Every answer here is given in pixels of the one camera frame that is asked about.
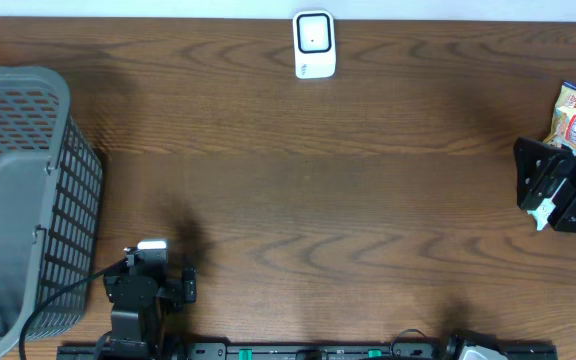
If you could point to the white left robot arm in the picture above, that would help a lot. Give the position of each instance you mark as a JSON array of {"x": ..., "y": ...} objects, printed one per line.
[{"x": 138, "y": 332}]

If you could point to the white barcode scanner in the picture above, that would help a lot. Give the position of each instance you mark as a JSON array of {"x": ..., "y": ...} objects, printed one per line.
[{"x": 314, "y": 44}]

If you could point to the black mounting rail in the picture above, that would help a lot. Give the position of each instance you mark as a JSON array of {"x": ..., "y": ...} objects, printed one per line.
[{"x": 405, "y": 350}]

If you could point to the grey plastic mesh basket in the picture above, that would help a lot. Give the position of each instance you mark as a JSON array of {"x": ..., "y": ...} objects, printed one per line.
[{"x": 50, "y": 194}]

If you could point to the small teal wipes pack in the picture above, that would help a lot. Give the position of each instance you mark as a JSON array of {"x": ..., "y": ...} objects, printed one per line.
[{"x": 544, "y": 209}]

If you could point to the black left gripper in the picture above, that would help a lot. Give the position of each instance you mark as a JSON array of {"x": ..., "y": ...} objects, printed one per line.
[{"x": 179, "y": 291}]

